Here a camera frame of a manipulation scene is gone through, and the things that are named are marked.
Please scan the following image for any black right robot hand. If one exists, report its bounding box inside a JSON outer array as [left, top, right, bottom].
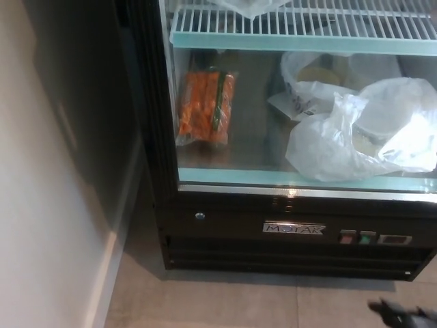
[[367, 299, 423, 328]]

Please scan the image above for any black glass-door display refrigerator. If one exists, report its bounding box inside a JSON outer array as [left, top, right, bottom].
[[33, 0, 437, 283]]

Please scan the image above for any small digital temperature display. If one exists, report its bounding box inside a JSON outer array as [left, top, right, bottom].
[[377, 234, 412, 247]]

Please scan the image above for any black louvred vent grille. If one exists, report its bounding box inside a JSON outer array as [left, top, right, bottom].
[[165, 233, 432, 283]]

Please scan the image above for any silver Motak logo plate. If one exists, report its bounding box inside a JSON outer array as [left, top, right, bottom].
[[262, 222, 326, 237]]

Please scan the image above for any large crumpled white plastic bag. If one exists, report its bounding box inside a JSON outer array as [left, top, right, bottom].
[[285, 77, 437, 183]]

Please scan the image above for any round container with grey rim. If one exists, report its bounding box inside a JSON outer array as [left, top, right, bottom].
[[352, 101, 399, 148]]

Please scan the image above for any white plastic bag with print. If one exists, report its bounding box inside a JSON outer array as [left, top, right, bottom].
[[267, 51, 402, 122]]

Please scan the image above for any round container with yellow lid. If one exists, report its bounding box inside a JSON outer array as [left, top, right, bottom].
[[296, 66, 343, 87]]

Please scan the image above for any bag of orange carrots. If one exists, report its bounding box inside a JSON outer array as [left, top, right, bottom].
[[175, 66, 239, 148]]

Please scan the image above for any thin clear plastic bag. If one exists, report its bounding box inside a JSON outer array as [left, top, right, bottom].
[[217, 0, 295, 21]]

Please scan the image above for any white wire refrigerator shelf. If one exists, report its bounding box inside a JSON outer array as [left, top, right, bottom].
[[169, 0, 437, 57]]

